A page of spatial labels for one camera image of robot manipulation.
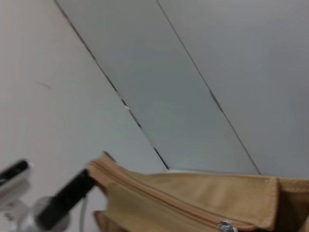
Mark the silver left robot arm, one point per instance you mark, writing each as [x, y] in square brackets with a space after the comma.
[24, 222]

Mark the silver metal zipper pull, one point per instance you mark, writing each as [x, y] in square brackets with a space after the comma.
[225, 226]

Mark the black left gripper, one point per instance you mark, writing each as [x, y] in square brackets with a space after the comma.
[51, 212]

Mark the khaki canvas food bag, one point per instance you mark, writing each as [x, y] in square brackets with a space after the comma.
[193, 193]

